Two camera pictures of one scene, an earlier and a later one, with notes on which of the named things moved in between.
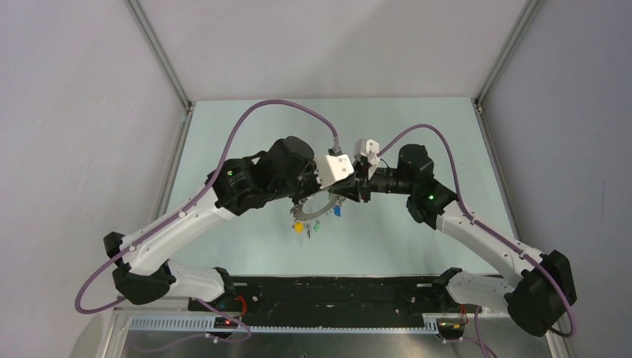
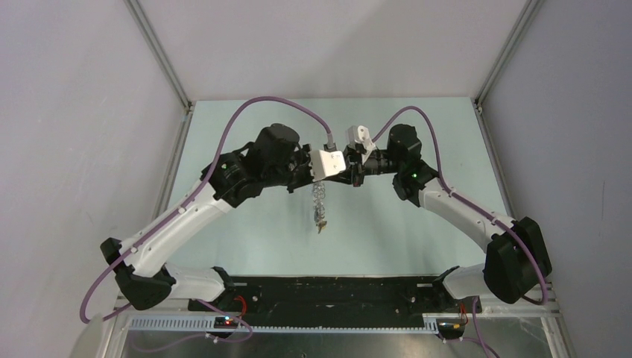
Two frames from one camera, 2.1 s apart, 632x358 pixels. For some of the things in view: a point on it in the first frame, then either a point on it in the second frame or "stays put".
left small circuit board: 222,322 stays put
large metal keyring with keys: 299,215 to 319,205
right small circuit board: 451,326 stays put
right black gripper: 364,183 to 355,170
